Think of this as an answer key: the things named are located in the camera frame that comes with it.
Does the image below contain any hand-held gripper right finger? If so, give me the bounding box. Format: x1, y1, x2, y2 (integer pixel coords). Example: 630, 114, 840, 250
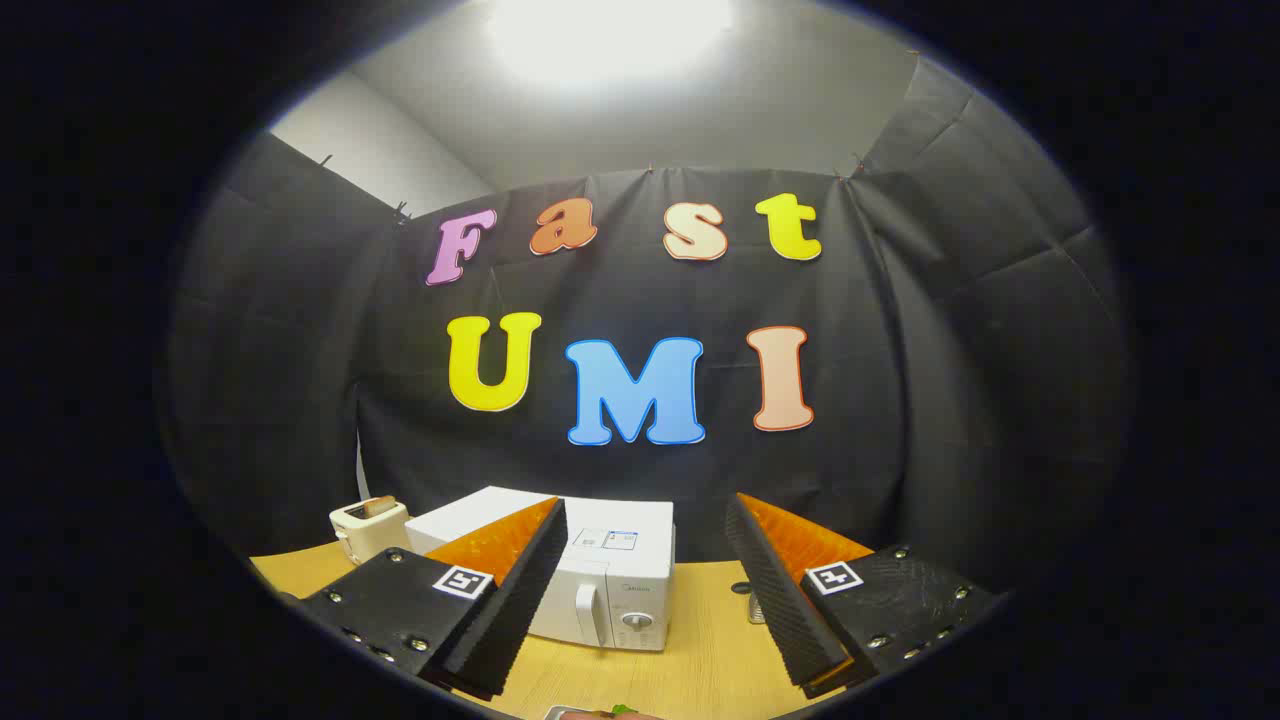
725, 492, 1004, 699

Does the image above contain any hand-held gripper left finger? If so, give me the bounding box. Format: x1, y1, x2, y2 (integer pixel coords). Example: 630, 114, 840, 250
298, 497, 569, 701

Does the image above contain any white microwave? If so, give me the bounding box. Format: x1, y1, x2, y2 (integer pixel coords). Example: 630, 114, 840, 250
405, 486, 676, 653

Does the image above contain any cream toaster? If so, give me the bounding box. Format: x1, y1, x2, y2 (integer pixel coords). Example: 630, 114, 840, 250
329, 496, 411, 566

